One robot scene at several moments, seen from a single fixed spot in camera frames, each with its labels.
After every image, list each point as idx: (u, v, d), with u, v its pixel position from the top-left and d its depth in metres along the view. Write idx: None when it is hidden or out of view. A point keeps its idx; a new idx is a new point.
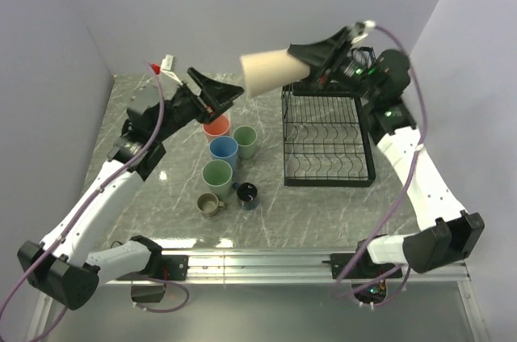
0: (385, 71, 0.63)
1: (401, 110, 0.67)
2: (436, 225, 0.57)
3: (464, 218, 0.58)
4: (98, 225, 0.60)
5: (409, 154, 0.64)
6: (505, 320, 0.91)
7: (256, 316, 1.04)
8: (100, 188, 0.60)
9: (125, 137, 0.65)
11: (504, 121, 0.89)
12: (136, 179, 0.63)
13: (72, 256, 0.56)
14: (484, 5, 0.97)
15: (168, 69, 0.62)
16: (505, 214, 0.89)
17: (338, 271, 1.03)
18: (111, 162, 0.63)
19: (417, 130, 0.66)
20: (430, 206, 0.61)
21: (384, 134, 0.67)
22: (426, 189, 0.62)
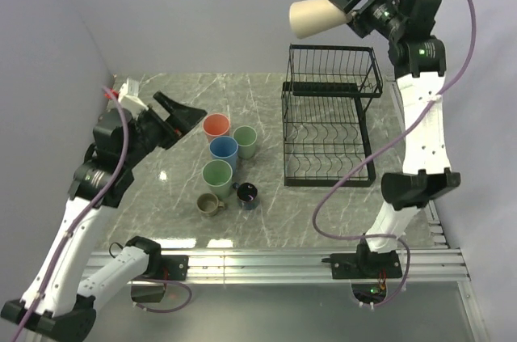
0: None
1: (433, 47, 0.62)
2: (418, 175, 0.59)
3: (444, 175, 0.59)
4: (77, 270, 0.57)
5: (423, 102, 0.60)
6: (505, 320, 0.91)
7: (256, 316, 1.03)
8: (66, 234, 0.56)
9: (85, 168, 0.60)
11: (504, 122, 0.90)
12: (106, 211, 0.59)
13: (56, 310, 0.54)
14: (485, 6, 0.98)
15: (130, 94, 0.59)
16: (506, 214, 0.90)
17: (338, 271, 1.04)
18: (76, 200, 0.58)
19: (442, 78, 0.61)
20: (418, 157, 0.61)
21: (408, 73, 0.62)
22: (422, 141, 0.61)
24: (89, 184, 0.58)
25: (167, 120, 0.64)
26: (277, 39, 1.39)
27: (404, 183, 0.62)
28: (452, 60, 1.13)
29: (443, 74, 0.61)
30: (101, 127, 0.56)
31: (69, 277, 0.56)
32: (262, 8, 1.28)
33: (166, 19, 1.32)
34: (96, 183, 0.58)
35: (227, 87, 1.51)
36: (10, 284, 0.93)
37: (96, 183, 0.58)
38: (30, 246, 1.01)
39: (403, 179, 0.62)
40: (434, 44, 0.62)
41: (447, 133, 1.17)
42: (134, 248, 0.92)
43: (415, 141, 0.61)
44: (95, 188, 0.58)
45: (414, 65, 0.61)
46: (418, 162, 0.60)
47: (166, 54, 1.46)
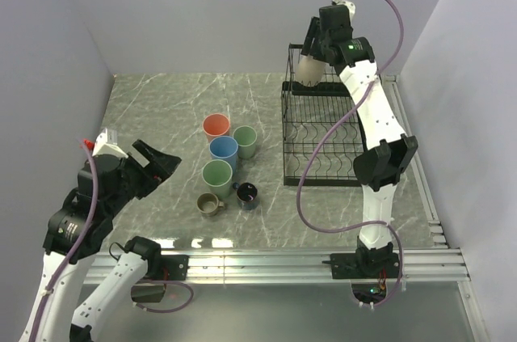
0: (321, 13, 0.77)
1: (359, 43, 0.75)
2: (379, 146, 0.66)
3: (402, 140, 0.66)
4: (63, 320, 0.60)
5: (365, 84, 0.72)
6: (505, 321, 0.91)
7: (256, 316, 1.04)
8: (45, 293, 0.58)
9: (58, 220, 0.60)
11: (501, 122, 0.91)
12: (84, 261, 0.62)
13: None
14: (484, 7, 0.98)
15: (110, 143, 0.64)
16: (506, 215, 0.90)
17: (338, 271, 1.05)
18: (53, 256, 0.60)
19: (374, 63, 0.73)
20: (376, 129, 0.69)
21: (346, 66, 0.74)
22: (374, 115, 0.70)
24: (63, 237, 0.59)
25: (146, 166, 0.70)
26: (277, 39, 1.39)
27: (372, 162, 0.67)
28: (451, 61, 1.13)
29: (373, 61, 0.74)
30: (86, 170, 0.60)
31: (57, 328, 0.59)
32: (262, 8, 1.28)
33: (166, 20, 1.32)
34: (70, 234, 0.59)
35: (227, 87, 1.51)
36: (10, 284, 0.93)
37: (70, 235, 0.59)
38: (31, 246, 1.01)
39: (370, 158, 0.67)
40: (359, 41, 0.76)
41: (447, 133, 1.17)
42: (132, 255, 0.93)
43: (370, 117, 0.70)
44: (69, 241, 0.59)
45: (348, 56, 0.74)
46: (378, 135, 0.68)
47: (166, 54, 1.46)
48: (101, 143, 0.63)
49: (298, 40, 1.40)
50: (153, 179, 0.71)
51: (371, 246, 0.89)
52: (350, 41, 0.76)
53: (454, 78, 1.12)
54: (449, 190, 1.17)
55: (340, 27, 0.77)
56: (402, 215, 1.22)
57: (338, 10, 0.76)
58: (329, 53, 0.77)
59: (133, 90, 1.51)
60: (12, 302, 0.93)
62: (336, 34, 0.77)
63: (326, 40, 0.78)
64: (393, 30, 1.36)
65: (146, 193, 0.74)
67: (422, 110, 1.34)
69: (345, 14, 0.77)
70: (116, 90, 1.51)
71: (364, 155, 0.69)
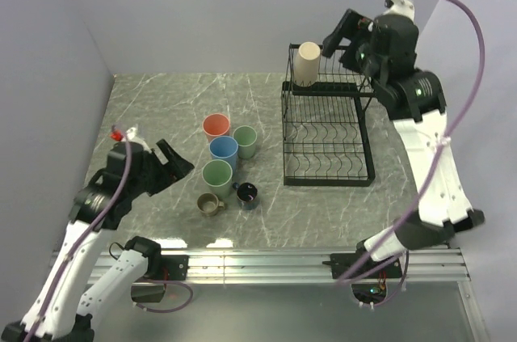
0: (386, 27, 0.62)
1: (429, 87, 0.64)
2: (443, 227, 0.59)
3: (471, 218, 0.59)
4: (75, 293, 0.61)
5: (432, 147, 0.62)
6: (505, 321, 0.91)
7: (256, 316, 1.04)
8: (66, 259, 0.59)
9: (85, 194, 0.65)
11: (501, 120, 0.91)
12: (104, 234, 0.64)
13: (56, 332, 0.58)
14: (484, 7, 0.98)
15: (135, 138, 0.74)
16: (506, 215, 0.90)
17: (338, 271, 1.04)
18: (76, 225, 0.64)
19: (444, 116, 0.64)
20: (439, 205, 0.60)
21: (409, 119, 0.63)
22: (440, 187, 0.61)
24: (90, 207, 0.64)
25: (166, 164, 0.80)
26: (277, 39, 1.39)
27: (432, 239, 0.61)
28: (452, 61, 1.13)
29: (443, 112, 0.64)
30: (115, 150, 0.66)
31: (69, 300, 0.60)
32: (262, 8, 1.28)
33: (166, 20, 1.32)
34: (97, 206, 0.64)
35: (227, 87, 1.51)
36: (10, 283, 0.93)
37: (96, 206, 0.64)
38: (30, 246, 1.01)
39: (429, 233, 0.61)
40: (426, 82, 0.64)
41: None
42: (132, 251, 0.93)
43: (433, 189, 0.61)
44: (94, 212, 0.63)
45: (416, 110, 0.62)
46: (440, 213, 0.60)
47: (166, 54, 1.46)
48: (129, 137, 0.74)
49: (297, 40, 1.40)
50: (169, 176, 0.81)
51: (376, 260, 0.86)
52: (418, 82, 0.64)
53: (455, 78, 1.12)
54: None
55: (404, 56, 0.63)
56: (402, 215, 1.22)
57: (409, 36, 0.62)
58: (389, 94, 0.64)
59: (133, 90, 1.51)
60: (12, 302, 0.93)
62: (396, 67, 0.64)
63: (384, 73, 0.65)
64: None
65: (160, 188, 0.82)
67: None
69: (414, 40, 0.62)
70: (116, 90, 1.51)
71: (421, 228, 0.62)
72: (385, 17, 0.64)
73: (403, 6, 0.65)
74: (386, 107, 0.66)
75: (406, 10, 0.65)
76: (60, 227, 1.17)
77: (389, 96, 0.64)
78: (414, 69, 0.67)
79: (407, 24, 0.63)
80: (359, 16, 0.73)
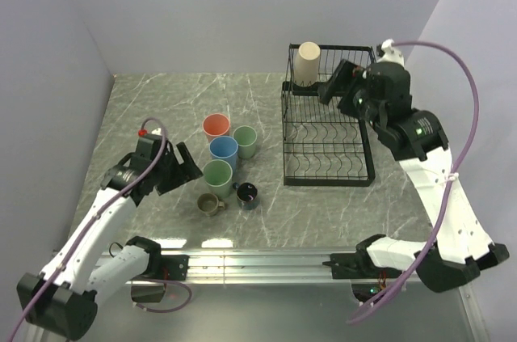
0: (379, 74, 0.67)
1: (430, 127, 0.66)
2: (467, 265, 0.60)
3: (492, 252, 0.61)
4: (94, 253, 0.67)
5: (441, 183, 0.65)
6: (506, 321, 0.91)
7: (257, 316, 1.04)
8: (96, 215, 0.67)
9: (116, 168, 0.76)
11: (501, 120, 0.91)
12: (129, 203, 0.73)
13: (73, 283, 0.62)
14: (484, 7, 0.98)
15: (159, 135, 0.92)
16: (507, 215, 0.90)
17: (338, 271, 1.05)
18: (107, 191, 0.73)
19: (447, 150, 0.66)
20: (459, 243, 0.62)
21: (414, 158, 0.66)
22: (458, 224, 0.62)
24: (119, 178, 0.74)
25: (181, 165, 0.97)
26: (277, 39, 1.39)
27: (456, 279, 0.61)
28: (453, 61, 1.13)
29: (447, 146, 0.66)
30: (145, 137, 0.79)
31: (90, 256, 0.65)
32: (262, 8, 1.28)
33: (166, 20, 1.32)
34: (128, 177, 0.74)
35: (227, 87, 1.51)
36: (10, 283, 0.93)
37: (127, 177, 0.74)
38: (30, 246, 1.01)
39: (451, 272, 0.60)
40: (426, 120, 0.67)
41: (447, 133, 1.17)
42: (134, 246, 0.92)
43: (450, 228, 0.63)
44: (124, 181, 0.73)
45: (418, 148, 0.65)
46: (461, 251, 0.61)
47: (166, 54, 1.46)
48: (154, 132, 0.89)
49: (297, 40, 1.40)
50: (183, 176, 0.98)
51: (378, 266, 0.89)
52: (417, 121, 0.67)
53: (455, 78, 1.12)
54: None
55: (399, 99, 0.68)
56: (402, 215, 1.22)
57: (401, 80, 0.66)
58: (389, 137, 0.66)
59: (133, 90, 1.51)
60: (12, 303, 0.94)
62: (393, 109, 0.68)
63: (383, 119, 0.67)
64: (392, 31, 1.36)
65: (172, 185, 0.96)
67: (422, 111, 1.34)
69: (406, 82, 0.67)
70: (116, 90, 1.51)
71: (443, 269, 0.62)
72: (379, 64, 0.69)
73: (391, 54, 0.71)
74: (391, 149, 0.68)
75: (396, 57, 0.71)
76: (60, 227, 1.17)
77: (392, 137, 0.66)
78: (412, 111, 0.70)
79: (398, 69, 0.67)
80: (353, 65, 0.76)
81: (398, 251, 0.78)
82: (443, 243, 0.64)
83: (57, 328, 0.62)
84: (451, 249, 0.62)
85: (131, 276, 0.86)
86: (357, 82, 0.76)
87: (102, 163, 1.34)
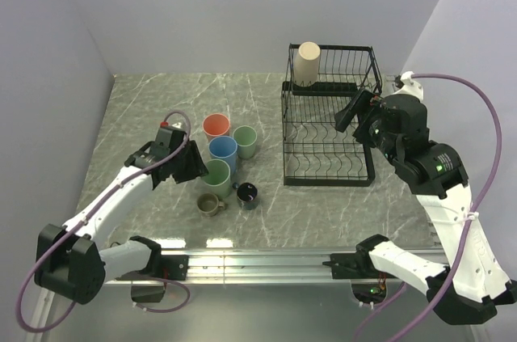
0: (394, 109, 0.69)
1: (450, 162, 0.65)
2: (485, 303, 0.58)
3: (510, 291, 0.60)
4: (113, 217, 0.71)
5: (460, 221, 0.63)
6: (507, 320, 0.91)
7: (256, 315, 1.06)
8: (120, 184, 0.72)
9: (140, 153, 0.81)
11: (504, 120, 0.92)
12: (149, 183, 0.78)
13: (93, 237, 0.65)
14: (485, 6, 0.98)
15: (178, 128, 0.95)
16: (511, 215, 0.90)
17: (338, 271, 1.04)
18: (128, 168, 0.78)
19: (468, 187, 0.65)
20: (476, 281, 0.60)
21: (435, 195, 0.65)
22: (477, 262, 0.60)
24: (140, 160, 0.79)
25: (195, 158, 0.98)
26: (277, 38, 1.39)
27: (472, 316, 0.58)
28: (455, 60, 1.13)
29: (466, 183, 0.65)
30: (167, 127, 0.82)
31: (109, 218, 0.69)
32: (262, 8, 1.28)
33: (166, 20, 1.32)
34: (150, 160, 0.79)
35: (227, 87, 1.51)
36: (9, 283, 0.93)
37: (150, 160, 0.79)
38: (30, 246, 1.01)
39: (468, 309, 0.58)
40: (447, 156, 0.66)
41: (448, 134, 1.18)
42: (135, 242, 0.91)
43: (467, 265, 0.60)
44: (148, 162, 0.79)
45: (438, 183, 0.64)
46: (478, 288, 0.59)
47: (166, 54, 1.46)
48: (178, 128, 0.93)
49: (298, 40, 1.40)
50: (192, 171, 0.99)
51: (378, 268, 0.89)
52: (437, 158, 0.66)
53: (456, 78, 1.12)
54: None
55: (417, 132, 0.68)
56: (402, 214, 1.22)
57: (418, 116, 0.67)
58: (409, 173, 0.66)
59: (133, 90, 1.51)
60: (11, 303, 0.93)
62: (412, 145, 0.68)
63: (401, 154, 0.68)
64: (392, 31, 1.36)
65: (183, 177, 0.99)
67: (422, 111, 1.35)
69: (423, 118, 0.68)
70: (116, 90, 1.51)
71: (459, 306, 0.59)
72: (393, 98, 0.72)
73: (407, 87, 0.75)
74: (409, 183, 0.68)
75: (415, 90, 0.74)
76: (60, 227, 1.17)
77: (409, 171, 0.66)
78: (430, 144, 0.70)
79: (415, 104, 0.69)
80: (370, 94, 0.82)
81: (403, 264, 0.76)
82: (460, 280, 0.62)
83: (63, 289, 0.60)
84: (466, 285, 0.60)
85: (130, 268, 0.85)
86: (373, 112, 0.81)
87: (102, 163, 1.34)
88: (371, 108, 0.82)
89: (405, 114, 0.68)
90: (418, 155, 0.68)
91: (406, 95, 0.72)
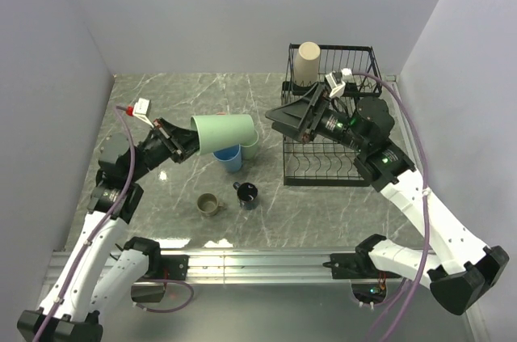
0: (367, 120, 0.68)
1: (396, 154, 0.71)
2: (468, 272, 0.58)
3: (489, 255, 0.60)
4: (92, 277, 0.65)
5: (418, 199, 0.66)
6: (506, 320, 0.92)
7: (255, 316, 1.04)
8: (87, 242, 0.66)
9: (101, 187, 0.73)
11: (503, 120, 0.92)
12: (121, 223, 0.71)
13: (74, 314, 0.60)
14: (484, 8, 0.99)
15: (140, 112, 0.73)
16: (506, 215, 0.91)
17: (338, 271, 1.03)
18: (94, 213, 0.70)
19: (416, 172, 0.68)
20: (452, 253, 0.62)
21: (387, 182, 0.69)
22: (445, 234, 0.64)
24: (107, 200, 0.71)
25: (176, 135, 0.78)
26: (278, 38, 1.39)
27: (462, 290, 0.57)
28: (454, 61, 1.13)
29: (414, 168, 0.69)
30: (105, 156, 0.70)
31: (86, 283, 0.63)
32: (262, 8, 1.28)
33: (166, 19, 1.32)
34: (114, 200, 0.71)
35: (226, 87, 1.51)
36: (10, 282, 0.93)
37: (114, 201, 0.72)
38: (31, 246, 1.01)
39: (455, 284, 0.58)
40: (393, 150, 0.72)
41: (450, 134, 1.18)
42: (132, 251, 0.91)
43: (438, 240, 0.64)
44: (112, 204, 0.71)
45: (388, 174, 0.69)
46: (457, 259, 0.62)
47: (166, 55, 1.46)
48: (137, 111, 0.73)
49: (298, 40, 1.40)
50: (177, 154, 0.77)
51: (380, 269, 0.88)
52: (384, 152, 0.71)
53: (456, 78, 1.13)
54: (451, 191, 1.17)
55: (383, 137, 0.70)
56: (402, 214, 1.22)
57: (388, 127, 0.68)
58: (364, 171, 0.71)
59: (133, 90, 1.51)
60: (11, 303, 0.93)
62: (372, 149, 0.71)
63: (361, 155, 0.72)
64: (392, 31, 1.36)
65: (178, 162, 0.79)
67: (423, 111, 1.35)
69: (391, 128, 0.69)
70: (116, 90, 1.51)
71: (448, 283, 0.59)
72: (367, 105, 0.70)
73: (340, 86, 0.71)
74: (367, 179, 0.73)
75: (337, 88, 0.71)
76: (60, 227, 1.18)
77: (365, 170, 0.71)
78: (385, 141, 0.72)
79: (386, 114, 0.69)
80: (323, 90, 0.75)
81: (403, 258, 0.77)
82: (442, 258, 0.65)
83: None
84: (449, 260, 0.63)
85: (133, 280, 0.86)
86: (325, 111, 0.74)
87: None
88: (325, 104, 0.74)
89: (376, 124, 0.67)
90: (374, 151, 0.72)
91: (379, 99, 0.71)
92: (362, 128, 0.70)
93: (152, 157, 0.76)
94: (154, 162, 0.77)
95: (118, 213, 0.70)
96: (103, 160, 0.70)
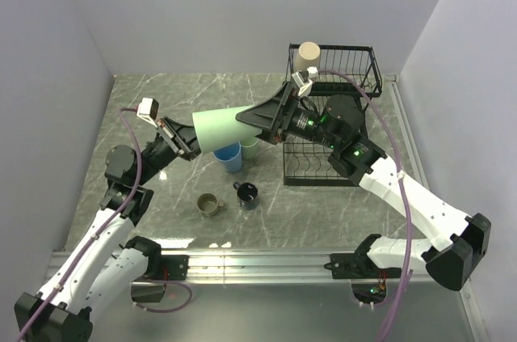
0: (338, 117, 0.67)
1: (365, 145, 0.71)
2: (455, 244, 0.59)
3: (472, 224, 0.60)
4: (93, 271, 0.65)
5: (395, 183, 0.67)
6: (506, 320, 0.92)
7: (255, 316, 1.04)
8: (94, 236, 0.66)
9: (115, 187, 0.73)
11: (503, 119, 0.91)
12: (129, 222, 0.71)
13: (70, 302, 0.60)
14: (484, 6, 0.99)
15: (145, 113, 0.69)
16: (503, 215, 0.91)
17: (338, 271, 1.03)
18: (105, 210, 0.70)
19: (388, 158, 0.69)
20: (436, 229, 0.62)
21: (363, 174, 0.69)
22: (426, 211, 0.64)
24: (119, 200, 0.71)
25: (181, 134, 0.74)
26: (278, 38, 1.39)
27: (454, 263, 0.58)
28: (454, 61, 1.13)
29: (385, 155, 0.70)
30: (111, 169, 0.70)
31: (87, 275, 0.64)
32: (262, 8, 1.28)
33: (166, 20, 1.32)
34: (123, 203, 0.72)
35: (226, 87, 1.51)
36: (10, 282, 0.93)
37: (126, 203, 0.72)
38: (30, 246, 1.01)
39: (445, 259, 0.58)
40: (362, 141, 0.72)
41: (449, 134, 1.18)
42: (132, 251, 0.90)
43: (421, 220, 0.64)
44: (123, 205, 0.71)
45: (362, 165, 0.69)
46: (442, 234, 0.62)
47: (166, 55, 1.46)
48: (143, 111, 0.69)
49: (298, 40, 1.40)
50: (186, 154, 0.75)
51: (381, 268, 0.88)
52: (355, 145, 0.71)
53: (456, 78, 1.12)
54: (451, 191, 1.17)
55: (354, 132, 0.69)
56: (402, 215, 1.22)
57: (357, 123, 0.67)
58: (338, 167, 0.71)
59: (133, 91, 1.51)
60: (10, 304, 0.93)
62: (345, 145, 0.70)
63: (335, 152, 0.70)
64: (392, 31, 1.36)
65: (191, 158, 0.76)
67: (423, 111, 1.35)
69: (361, 121, 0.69)
70: (116, 90, 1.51)
71: (441, 260, 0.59)
72: (335, 103, 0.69)
73: (308, 84, 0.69)
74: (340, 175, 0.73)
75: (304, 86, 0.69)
76: (60, 227, 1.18)
77: (340, 166, 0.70)
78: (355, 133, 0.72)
79: (353, 110, 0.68)
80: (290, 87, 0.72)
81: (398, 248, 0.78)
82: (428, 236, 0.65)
83: None
84: (435, 238, 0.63)
85: (132, 278, 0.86)
86: (295, 108, 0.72)
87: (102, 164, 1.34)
88: (294, 103, 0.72)
89: (346, 122, 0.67)
90: (346, 147, 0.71)
91: (345, 95, 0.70)
92: (333, 127, 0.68)
93: (159, 159, 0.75)
94: (162, 163, 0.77)
95: (128, 213, 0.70)
96: (110, 172, 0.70)
